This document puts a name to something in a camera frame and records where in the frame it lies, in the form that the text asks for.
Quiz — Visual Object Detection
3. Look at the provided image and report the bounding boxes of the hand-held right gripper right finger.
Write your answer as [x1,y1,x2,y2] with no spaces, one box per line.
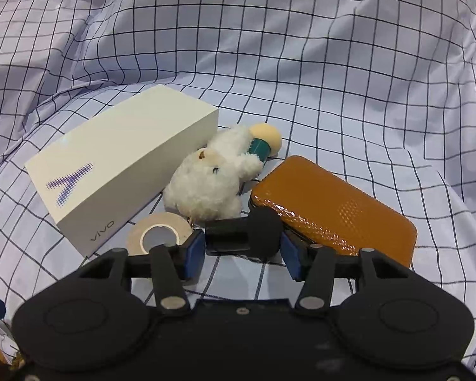
[280,232,411,311]

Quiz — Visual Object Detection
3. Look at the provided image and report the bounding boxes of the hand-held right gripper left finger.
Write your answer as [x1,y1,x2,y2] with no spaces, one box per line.
[77,230,207,311]

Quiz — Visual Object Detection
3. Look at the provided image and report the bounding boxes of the black foam microphone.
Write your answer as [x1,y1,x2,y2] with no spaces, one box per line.
[204,208,283,260]

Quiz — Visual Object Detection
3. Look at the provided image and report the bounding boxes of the adhesive tape roll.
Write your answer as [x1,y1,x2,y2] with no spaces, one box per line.
[126,212,194,255]

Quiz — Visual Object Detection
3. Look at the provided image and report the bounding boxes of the brown leather case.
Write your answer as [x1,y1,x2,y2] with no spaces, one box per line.
[248,155,418,268]

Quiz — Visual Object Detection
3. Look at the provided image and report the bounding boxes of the white plush bear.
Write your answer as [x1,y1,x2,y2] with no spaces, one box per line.
[163,124,282,221]

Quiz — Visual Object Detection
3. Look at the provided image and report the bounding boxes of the white cardboard box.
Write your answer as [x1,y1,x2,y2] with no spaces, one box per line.
[25,84,220,257]

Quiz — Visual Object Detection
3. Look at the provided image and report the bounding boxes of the checked light purple bed sheet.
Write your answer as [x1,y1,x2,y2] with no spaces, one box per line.
[0,0,476,366]

